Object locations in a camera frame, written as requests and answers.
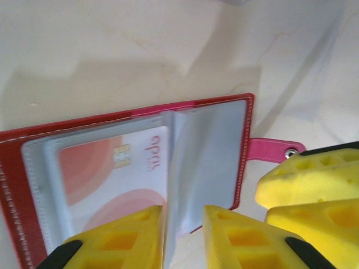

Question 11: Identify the red leather card holder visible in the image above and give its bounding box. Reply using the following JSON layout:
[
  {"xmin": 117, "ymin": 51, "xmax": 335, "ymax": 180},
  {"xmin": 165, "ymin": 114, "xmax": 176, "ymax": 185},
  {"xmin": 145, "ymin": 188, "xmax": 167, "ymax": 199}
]
[{"xmin": 0, "ymin": 92, "xmax": 306, "ymax": 269}]

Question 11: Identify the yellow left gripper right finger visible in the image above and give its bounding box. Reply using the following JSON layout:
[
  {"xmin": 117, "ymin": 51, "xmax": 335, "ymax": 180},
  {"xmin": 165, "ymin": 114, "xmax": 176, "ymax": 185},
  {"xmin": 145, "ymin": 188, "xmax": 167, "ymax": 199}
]
[{"xmin": 203, "ymin": 205, "xmax": 337, "ymax": 269}]

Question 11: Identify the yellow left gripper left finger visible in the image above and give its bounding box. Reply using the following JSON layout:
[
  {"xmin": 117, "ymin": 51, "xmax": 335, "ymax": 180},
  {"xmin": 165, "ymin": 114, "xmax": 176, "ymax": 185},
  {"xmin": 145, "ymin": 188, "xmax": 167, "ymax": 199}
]
[{"xmin": 36, "ymin": 205, "xmax": 164, "ymax": 269}]

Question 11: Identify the pink white credit card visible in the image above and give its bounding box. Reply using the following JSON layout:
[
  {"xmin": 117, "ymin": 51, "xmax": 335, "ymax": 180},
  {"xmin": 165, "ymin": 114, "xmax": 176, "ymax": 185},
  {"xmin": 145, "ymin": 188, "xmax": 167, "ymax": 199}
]
[{"xmin": 57, "ymin": 126, "xmax": 169, "ymax": 247}]

